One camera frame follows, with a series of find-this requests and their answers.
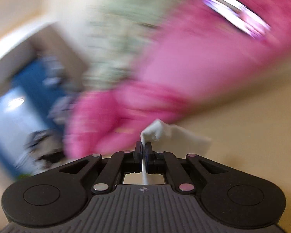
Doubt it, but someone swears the white small garment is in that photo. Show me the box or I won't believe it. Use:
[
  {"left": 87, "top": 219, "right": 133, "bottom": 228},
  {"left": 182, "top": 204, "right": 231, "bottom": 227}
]
[{"left": 123, "top": 119, "right": 212, "bottom": 185}]

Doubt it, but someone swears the pile of dark clothes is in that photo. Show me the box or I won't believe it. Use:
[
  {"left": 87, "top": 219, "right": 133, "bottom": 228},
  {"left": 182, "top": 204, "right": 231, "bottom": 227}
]
[{"left": 16, "top": 129, "right": 66, "bottom": 175}]

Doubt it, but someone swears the window glass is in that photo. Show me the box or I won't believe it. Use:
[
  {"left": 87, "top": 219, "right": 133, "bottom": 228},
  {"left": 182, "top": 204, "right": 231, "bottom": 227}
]
[{"left": 0, "top": 87, "right": 47, "bottom": 178}]

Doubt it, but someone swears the blue right curtain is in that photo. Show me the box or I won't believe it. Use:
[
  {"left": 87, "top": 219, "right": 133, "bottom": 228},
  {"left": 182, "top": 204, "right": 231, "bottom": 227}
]
[{"left": 12, "top": 59, "right": 66, "bottom": 135}]

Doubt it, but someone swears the pink quilt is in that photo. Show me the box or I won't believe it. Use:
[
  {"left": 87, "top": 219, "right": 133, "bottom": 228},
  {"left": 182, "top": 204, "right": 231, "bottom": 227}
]
[{"left": 63, "top": 0, "right": 291, "bottom": 159}]

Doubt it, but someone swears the floral white green quilt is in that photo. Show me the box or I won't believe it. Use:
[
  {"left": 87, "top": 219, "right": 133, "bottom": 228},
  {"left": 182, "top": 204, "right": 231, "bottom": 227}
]
[{"left": 82, "top": 0, "right": 181, "bottom": 90}]

